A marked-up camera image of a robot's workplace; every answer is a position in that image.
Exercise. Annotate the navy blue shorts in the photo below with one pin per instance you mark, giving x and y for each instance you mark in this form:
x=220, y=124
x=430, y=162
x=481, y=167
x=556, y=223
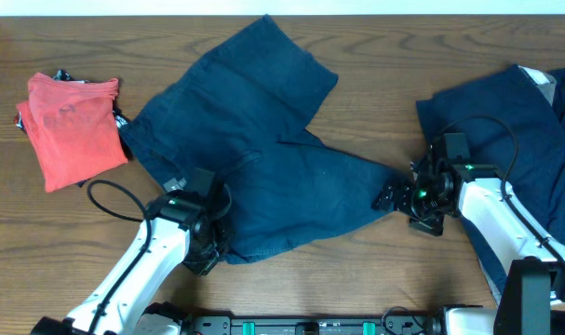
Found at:
x=242, y=112

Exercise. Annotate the black patterned folded garment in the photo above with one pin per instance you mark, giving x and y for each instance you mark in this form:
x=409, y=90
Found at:
x=63, y=75

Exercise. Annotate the navy blue garment pile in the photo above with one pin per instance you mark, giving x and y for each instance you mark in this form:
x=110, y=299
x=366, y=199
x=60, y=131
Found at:
x=514, y=119

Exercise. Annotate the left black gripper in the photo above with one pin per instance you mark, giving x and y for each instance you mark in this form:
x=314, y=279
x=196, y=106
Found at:
x=204, y=263

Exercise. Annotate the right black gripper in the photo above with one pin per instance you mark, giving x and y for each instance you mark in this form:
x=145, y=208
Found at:
x=406, y=189

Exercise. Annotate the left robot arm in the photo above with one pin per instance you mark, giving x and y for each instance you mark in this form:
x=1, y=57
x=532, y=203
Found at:
x=182, y=227

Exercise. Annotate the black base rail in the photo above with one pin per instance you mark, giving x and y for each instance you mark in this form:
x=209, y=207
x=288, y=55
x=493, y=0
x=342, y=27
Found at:
x=305, y=325

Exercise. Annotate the folded red shirt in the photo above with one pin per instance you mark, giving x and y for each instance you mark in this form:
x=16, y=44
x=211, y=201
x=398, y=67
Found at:
x=72, y=130

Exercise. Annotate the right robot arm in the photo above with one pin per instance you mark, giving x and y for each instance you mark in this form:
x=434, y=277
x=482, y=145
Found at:
x=533, y=299

